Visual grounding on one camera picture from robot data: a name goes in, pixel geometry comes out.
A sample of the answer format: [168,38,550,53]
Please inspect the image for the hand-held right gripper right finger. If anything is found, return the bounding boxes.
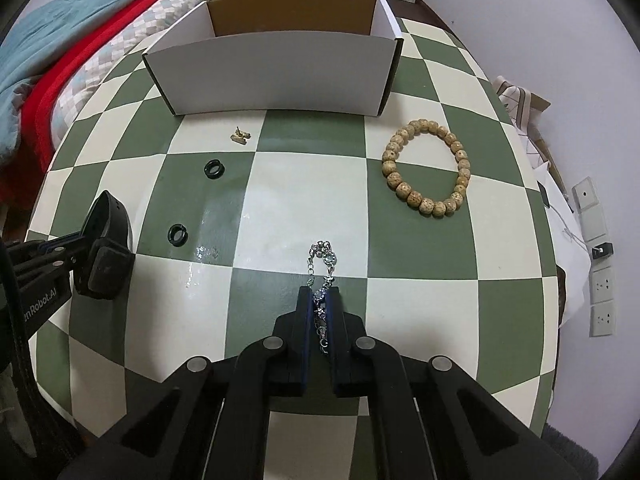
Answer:
[326,286,582,480]

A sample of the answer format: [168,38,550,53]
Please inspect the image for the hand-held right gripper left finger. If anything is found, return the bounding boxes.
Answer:
[60,286,316,480]

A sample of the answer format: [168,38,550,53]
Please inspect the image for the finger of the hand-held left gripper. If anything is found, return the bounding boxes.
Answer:
[12,254,83,283]
[4,231,85,261]

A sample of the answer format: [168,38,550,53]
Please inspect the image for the silver chain bracelet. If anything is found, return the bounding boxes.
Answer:
[306,240,340,357]

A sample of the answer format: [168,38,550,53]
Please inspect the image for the white cardboard box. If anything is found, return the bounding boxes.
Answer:
[142,0,405,118]

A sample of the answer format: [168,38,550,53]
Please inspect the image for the green white checkered tablecloth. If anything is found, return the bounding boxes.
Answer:
[27,14,562,480]

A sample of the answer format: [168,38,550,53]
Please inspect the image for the red blanket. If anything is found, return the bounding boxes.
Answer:
[0,0,195,198]

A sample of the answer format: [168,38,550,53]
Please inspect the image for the light blue blanket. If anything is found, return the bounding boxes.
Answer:
[0,0,170,135]

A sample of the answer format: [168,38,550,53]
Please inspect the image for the white striped paper bag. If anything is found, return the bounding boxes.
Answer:
[492,75,593,332]

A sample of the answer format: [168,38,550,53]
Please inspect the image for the grey white checkered quilt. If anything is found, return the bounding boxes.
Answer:
[50,0,275,128]

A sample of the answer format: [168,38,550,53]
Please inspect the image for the grey fuzzy mat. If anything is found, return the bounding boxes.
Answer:
[540,422,603,480]

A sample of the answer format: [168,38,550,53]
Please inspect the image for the brown cardboard piece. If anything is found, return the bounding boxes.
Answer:
[520,90,552,117]

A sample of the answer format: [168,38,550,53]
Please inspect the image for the wooden bead bracelet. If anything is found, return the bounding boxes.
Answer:
[381,119,473,218]

